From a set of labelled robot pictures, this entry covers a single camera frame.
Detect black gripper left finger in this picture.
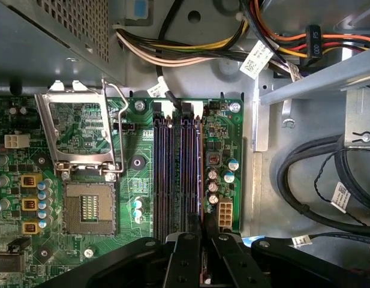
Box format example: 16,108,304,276
82,214,203,288

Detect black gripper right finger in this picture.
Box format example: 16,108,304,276
206,214,370,288

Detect green RAM stick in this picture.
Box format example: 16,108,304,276
195,116,212,286

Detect black grey PC case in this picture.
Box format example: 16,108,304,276
0,0,370,288

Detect CPU socket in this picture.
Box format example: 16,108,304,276
62,181,117,237

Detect green motherboard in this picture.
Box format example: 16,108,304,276
0,92,245,271

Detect metal locking lever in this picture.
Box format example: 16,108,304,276
100,77,130,175

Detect metal socket cover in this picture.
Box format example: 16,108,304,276
34,79,119,175

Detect grey metal drive bay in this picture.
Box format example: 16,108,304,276
258,44,370,151

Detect grey power supply unit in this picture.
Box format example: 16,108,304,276
0,0,128,88

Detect thick black data cable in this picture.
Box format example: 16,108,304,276
276,134,370,226

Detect thin black cable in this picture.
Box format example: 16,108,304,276
155,0,186,106

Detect orange red drive wires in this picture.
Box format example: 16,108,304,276
241,0,370,73

